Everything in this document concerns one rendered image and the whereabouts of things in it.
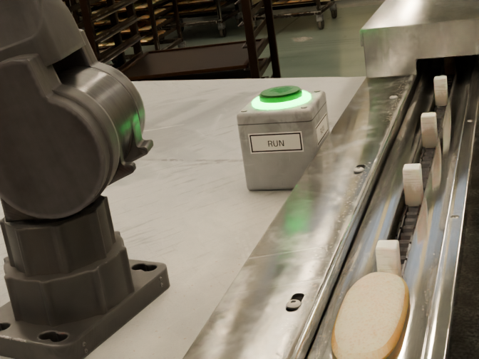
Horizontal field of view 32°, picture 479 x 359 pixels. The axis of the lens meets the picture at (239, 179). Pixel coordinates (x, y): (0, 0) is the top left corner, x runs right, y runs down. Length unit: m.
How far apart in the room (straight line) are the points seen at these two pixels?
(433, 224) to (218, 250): 0.17
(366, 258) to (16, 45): 0.25
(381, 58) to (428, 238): 0.43
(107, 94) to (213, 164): 0.35
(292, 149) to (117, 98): 0.25
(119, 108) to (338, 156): 0.24
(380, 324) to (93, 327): 0.19
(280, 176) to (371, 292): 0.30
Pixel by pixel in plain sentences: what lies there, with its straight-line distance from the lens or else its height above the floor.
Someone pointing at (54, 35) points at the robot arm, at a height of 1.02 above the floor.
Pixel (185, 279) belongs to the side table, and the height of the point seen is 0.82.
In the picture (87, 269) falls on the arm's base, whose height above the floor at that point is 0.87.
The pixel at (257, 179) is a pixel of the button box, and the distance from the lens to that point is 0.76.
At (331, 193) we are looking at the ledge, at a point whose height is 0.86.
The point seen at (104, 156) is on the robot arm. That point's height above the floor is 0.95.
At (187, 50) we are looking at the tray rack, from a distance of 3.35.
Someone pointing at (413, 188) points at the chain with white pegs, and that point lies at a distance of 0.64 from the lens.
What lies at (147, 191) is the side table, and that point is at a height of 0.82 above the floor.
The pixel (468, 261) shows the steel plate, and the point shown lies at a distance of 0.60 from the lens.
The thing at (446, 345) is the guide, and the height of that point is 0.86.
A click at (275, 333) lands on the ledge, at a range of 0.44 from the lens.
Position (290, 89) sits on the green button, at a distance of 0.77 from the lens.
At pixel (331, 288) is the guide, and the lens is 0.49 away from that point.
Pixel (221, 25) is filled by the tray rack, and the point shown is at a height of 0.10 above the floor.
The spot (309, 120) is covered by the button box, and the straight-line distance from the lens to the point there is 0.73.
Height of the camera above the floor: 1.08
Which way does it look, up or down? 19 degrees down
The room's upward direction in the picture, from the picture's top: 9 degrees counter-clockwise
